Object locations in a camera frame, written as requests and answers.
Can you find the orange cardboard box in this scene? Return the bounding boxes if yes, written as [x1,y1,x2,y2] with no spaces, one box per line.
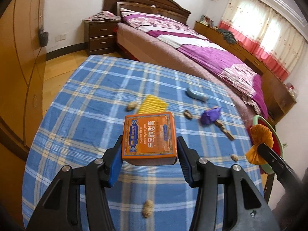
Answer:
[122,112,177,166]

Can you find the purple plastic wrapper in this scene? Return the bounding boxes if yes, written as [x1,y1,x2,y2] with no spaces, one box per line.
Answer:
[200,107,221,125]

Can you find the wooden block strip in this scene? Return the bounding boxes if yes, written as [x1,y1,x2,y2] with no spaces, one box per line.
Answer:
[214,120,235,141]

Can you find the light blue tube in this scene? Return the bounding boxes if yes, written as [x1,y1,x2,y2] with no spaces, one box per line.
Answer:
[186,88,208,102]

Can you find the yellow foam net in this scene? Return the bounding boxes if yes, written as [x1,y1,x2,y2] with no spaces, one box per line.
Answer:
[137,95,168,114]

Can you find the orange foam net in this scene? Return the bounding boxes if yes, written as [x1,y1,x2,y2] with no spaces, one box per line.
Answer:
[245,124,274,165]

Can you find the red bin with green rim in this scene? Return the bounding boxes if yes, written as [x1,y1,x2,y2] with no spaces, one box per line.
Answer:
[248,115,283,175]

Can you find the peanut shell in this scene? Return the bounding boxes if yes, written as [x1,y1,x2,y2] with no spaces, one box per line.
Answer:
[183,110,193,120]
[142,200,154,218]
[126,101,138,112]
[230,154,239,162]

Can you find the blue plaid cloth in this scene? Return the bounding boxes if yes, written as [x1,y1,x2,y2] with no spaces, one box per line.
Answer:
[22,55,263,230]

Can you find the long wooden cabinet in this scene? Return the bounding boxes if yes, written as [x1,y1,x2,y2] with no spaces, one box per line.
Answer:
[193,20,297,125]

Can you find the purple floral quilt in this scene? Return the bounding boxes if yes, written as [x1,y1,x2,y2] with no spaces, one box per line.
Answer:
[120,8,268,118]

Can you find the dark wooden nightstand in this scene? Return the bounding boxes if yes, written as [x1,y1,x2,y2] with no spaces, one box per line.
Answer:
[84,20,120,55]

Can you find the dark clothes pile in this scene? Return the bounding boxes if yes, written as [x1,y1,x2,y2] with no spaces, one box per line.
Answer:
[217,28,238,44]

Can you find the wooden bed with headboard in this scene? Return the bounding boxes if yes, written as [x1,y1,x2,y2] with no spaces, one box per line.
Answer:
[103,0,268,124]

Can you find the black bag on wardrobe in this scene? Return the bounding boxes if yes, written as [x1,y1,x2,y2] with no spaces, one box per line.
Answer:
[38,27,49,47]

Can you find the folded cloth on nightstand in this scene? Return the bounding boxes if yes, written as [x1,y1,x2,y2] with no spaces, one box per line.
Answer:
[82,10,121,21]

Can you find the floral pink curtains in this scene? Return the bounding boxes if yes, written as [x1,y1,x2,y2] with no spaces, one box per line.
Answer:
[219,0,306,81]

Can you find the large wooden wardrobe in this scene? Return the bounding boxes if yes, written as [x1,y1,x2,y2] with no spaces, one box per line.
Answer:
[1,0,46,223]

